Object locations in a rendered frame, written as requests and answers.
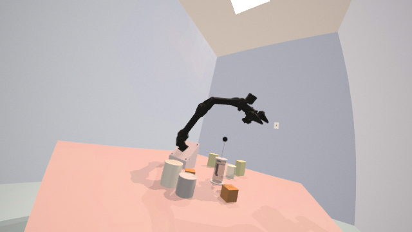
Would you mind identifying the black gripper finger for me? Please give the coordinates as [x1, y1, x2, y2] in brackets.
[260, 113, 269, 124]
[250, 113, 263, 125]

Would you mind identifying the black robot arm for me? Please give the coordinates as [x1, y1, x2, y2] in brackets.
[176, 93, 257, 152]

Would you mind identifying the grey cylinder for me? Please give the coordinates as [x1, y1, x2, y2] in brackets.
[175, 172, 197, 198]

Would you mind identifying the pale yellow block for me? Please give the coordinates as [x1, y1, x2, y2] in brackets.
[235, 160, 246, 176]
[207, 153, 219, 168]

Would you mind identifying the orange cube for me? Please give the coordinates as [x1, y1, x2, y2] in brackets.
[220, 184, 239, 203]
[185, 168, 196, 174]

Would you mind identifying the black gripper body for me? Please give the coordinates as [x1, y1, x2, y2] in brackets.
[245, 106, 264, 121]

